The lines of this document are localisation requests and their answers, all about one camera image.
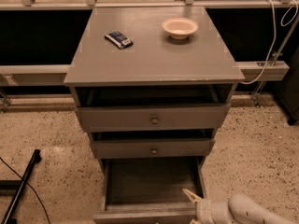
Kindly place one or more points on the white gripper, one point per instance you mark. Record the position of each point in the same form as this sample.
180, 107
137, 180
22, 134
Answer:
203, 209

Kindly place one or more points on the grey bottom drawer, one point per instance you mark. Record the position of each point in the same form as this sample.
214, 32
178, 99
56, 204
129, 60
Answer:
150, 191

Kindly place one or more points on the grey drawer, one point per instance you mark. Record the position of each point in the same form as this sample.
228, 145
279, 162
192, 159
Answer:
151, 118
150, 191
152, 148

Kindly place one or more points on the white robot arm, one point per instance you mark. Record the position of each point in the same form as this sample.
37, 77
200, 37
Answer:
239, 209

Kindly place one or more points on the grey top drawer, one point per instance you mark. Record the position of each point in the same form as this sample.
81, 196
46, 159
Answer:
151, 118

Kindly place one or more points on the grey middle drawer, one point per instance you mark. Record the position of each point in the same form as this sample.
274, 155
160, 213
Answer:
152, 148

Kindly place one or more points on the grey wooden drawer cabinet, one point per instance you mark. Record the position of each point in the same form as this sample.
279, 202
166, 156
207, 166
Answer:
157, 70

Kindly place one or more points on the dark cabinet at right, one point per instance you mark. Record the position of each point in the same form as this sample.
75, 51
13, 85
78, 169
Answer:
287, 90

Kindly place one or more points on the black stand leg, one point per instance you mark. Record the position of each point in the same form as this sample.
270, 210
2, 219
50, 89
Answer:
7, 219

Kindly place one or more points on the white paper bowl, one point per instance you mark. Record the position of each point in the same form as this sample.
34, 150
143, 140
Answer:
180, 28

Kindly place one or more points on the dark blue snack packet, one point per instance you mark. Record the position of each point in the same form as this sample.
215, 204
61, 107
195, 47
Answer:
119, 39

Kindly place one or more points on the metal railing frame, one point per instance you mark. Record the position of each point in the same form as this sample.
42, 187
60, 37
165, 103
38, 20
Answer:
40, 40

